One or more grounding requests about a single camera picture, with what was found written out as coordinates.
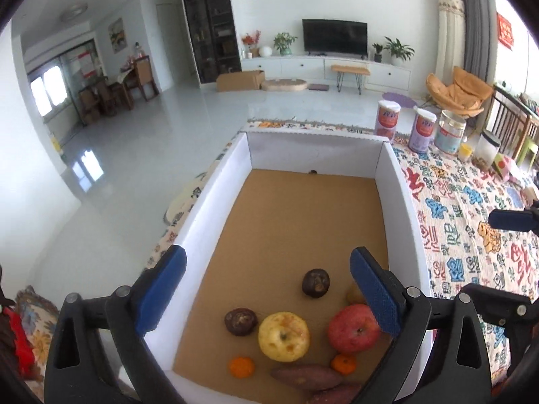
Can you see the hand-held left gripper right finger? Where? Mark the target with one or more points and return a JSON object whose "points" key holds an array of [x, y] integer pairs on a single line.
{"points": [[377, 294]]}

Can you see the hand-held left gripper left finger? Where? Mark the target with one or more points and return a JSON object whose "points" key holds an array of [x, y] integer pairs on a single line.
{"points": [[160, 290]]}

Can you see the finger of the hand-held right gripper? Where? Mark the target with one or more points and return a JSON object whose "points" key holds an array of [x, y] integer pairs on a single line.
{"points": [[497, 305], [511, 220]]}

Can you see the green brown round fruit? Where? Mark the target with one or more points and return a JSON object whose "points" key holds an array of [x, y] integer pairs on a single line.
{"points": [[353, 295]]}

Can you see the red apple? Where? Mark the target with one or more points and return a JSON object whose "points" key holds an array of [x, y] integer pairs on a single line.
{"points": [[351, 330]]}

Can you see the dark brown mangosteen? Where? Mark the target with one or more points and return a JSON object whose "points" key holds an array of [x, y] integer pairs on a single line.
{"points": [[240, 322], [316, 283]]}

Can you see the orange tangerine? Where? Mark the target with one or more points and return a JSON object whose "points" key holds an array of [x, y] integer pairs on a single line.
{"points": [[343, 364], [242, 366]]}

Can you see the yellow apple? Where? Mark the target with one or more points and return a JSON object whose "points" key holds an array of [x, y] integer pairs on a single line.
{"points": [[284, 336]]}

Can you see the white cardboard box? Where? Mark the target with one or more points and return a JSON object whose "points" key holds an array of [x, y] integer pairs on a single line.
{"points": [[303, 219]]}

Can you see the purple sweet potato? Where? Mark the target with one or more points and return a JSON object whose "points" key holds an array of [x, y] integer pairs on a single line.
{"points": [[337, 394], [305, 376]]}

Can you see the colourful snack bag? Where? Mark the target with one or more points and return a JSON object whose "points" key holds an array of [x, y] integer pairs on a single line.
{"points": [[509, 168]]}

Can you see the pile of nuts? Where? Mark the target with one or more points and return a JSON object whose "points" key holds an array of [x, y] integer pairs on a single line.
{"points": [[480, 163]]}

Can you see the green stool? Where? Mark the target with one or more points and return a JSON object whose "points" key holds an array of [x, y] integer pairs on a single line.
{"points": [[528, 151]]}

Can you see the translucent white jar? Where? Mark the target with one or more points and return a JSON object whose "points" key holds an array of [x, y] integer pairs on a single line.
{"points": [[488, 149]]}

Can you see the small yellow cup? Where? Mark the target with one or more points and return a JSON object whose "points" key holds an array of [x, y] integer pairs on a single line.
{"points": [[464, 151]]}

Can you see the wooden slatted chair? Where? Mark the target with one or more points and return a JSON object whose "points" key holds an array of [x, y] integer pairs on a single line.
{"points": [[511, 118]]}

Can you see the glass jar with gold lid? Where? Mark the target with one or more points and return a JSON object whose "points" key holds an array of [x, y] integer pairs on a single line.
{"points": [[449, 132]]}

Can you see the floral patterned cushion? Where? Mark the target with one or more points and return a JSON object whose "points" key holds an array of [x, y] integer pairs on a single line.
{"points": [[36, 324]]}

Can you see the orange cushioned chair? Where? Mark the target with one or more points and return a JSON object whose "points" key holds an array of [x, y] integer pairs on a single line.
{"points": [[457, 90]]}

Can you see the red label can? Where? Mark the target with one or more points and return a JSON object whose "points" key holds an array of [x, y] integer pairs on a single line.
{"points": [[387, 118]]}

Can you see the purple round cushion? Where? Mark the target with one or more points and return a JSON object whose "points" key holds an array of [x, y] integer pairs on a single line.
{"points": [[398, 100]]}

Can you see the beige patterned curtain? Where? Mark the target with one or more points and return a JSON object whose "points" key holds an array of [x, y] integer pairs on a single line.
{"points": [[450, 33]]}

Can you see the grey curtain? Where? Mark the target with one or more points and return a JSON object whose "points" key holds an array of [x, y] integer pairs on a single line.
{"points": [[473, 21]]}

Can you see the large leafy potted plant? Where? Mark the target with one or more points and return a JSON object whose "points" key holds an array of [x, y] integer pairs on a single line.
{"points": [[398, 48]]}

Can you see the wooden dining chair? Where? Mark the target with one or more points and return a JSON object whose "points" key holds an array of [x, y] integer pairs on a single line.
{"points": [[141, 75]]}

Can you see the small potted plant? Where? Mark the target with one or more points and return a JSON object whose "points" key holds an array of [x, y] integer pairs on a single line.
{"points": [[377, 50]]}

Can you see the small wooden bench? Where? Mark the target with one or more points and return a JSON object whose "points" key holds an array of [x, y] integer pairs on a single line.
{"points": [[349, 69]]}

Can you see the brown cardboard box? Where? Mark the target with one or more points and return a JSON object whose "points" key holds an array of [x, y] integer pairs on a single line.
{"points": [[240, 81]]}

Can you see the beige round floor cushion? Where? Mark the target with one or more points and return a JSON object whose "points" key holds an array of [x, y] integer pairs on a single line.
{"points": [[284, 85]]}

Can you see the white television cabinet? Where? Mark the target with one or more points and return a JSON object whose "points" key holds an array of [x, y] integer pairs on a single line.
{"points": [[294, 67]]}

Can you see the black television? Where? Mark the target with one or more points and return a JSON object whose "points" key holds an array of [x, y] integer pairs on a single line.
{"points": [[334, 35]]}

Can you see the white round lamp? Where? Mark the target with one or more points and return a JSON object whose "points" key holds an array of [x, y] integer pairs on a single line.
{"points": [[264, 50]]}

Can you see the red flower bouquet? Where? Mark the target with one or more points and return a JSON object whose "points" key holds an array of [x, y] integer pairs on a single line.
{"points": [[250, 42]]}

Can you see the potted plant in green pot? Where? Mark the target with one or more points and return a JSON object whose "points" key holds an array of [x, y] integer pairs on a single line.
{"points": [[285, 42]]}

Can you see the dark display cabinet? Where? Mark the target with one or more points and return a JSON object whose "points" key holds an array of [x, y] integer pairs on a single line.
{"points": [[208, 25]]}

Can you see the round ceiling light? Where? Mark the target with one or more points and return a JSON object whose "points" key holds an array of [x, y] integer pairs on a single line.
{"points": [[75, 10]]}

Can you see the red wall hanging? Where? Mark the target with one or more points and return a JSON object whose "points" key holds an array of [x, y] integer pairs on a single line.
{"points": [[505, 29]]}

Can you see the framed wall picture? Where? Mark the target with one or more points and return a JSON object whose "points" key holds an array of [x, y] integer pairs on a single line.
{"points": [[117, 35]]}

